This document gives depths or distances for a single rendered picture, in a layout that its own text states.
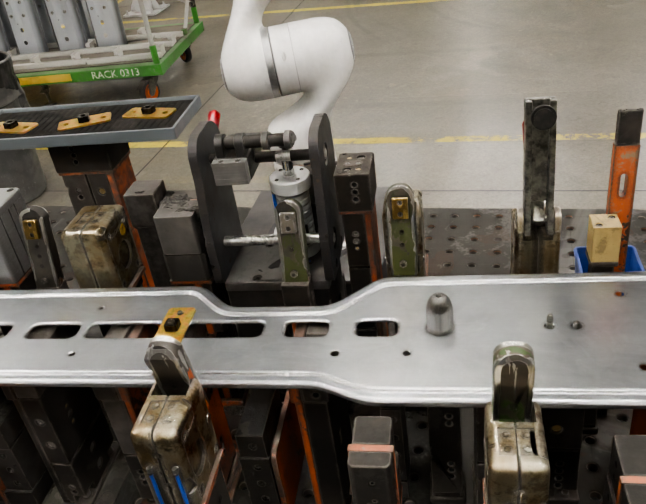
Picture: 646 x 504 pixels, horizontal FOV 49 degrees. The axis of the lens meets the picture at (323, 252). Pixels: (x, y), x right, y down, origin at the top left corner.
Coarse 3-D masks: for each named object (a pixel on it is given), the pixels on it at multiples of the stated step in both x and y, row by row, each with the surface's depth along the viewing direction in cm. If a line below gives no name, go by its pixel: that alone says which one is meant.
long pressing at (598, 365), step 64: (0, 320) 98; (64, 320) 96; (128, 320) 94; (192, 320) 92; (256, 320) 90; (320, 320) 89; (384, 320) 87; (512, 320) 84; (640, 320) 81; (0, 384) 87; (64, 384) 86; (128, 384) 84; (256, 384) 81; (320, 384) 79; (384, 384) 77; (448, 384) 76; (576, 384) 74; (640, 384) 73
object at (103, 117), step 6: (84, 114) 113; (96, 114) 115; (102, 114) 115; (108, 114) 114; (66, 120) 114; (72, 120) 114; (78, 120) 112; (84, 120) 112; (90, 120) 113; (96, 120) 113; (102, 120) 112; (108, 120) 112; (60, 126) 112; (66, 126) 112; (72, 126) 112; (78, 126) 112; (84, 126) 112
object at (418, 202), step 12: (420, 192) 99; (384, 204) 98; (420, 204) 97; (384, 216) 95; (420, 216) 94; (384, 228) 96; (420, 228) 95; (384, 240) 97; (420, 240) 96; (420, 252) 97; (420, 264) 98; (396, 276) 100; (408, 276) 99; (396, 324) 105; (408, 408) 114; (420, 408) 113
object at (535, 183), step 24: (552, 96) 84; (528, 120) 84; (552, 120) 81; (528, 144) 85; (552, 144) 85; (528, 168) 87; (552, 168) 86; (528, 192) 88; (552, 192) 87; (528, 216) 89; (552, 216) 89
